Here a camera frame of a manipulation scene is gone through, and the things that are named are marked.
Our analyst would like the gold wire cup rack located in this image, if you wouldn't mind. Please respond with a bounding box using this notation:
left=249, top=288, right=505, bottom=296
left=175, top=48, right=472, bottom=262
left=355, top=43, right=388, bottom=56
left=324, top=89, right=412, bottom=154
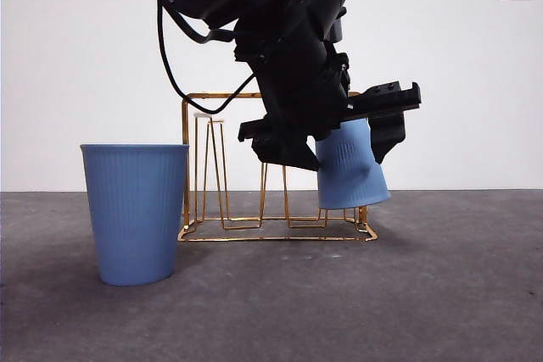
left=177, top=91, right=378, bottom=243

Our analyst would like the blue ribbed plastic cup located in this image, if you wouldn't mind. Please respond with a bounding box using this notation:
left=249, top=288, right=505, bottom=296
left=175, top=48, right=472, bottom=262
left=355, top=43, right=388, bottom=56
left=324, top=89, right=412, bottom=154
left=79, top=143, right=191, bottom=287
left=314, top=118, right=392, bottom=211

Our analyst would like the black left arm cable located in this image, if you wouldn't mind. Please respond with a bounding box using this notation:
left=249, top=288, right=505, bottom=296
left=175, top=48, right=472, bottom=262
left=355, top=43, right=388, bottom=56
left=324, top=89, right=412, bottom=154
left=155, top=0, right=258, bottom=114

